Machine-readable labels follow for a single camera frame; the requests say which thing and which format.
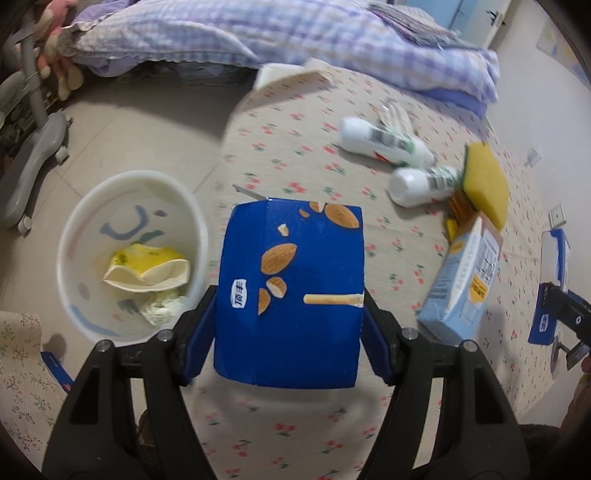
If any crumpled white tissue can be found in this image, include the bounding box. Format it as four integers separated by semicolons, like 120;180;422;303
139;293;190;328

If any white printed snack wrapper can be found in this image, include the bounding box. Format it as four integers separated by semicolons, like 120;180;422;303
379;98;419;139

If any light blue carton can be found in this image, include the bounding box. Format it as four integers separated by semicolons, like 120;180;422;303
418;210;504;348

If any striped folded cloth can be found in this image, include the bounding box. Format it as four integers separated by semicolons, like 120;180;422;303
369;0;481;49

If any blue almond snack box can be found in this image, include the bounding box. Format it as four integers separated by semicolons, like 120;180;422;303
213;198;366;389

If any grey chair base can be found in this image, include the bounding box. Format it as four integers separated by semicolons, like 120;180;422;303
0;9;72;232

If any orange snack packet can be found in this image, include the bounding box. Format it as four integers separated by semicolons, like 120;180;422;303
444;189;478;241

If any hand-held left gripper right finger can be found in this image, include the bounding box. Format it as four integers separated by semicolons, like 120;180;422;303
361;287;532;480

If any white plastic bottle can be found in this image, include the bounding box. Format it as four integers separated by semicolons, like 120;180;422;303
340;116;435;168
388;166;462;208

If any yellow green sponge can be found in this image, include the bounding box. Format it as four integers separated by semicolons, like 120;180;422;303
463;142;510;230

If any blue white box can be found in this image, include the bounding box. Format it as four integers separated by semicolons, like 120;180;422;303
527;229;571;346

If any pink plush toy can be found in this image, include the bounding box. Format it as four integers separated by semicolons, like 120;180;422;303
34;0;84;100

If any white blue cabinet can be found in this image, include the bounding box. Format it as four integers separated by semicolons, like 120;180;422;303
406;0;513;47

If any purple checked blanket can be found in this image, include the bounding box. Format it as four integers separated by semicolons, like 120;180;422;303
60;0;502;116

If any white plastic trash bin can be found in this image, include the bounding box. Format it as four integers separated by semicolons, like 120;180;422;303
56;170;209;348

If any yellow snack bag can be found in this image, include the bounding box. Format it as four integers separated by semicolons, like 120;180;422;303
102;244;191;294

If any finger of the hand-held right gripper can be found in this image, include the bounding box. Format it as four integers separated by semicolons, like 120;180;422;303
541;283;591;346

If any wall poster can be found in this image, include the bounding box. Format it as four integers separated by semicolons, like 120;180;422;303
537;21;589;88

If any cherry print tablecloth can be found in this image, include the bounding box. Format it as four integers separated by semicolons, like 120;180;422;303
185;60;568;480

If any blue card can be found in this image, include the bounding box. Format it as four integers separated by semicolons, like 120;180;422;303
41;351;75;393

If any floral print cloth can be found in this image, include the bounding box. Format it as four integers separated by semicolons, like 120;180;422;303
0;311;70;457

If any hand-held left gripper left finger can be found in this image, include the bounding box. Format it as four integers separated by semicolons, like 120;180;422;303
42;285;219;480

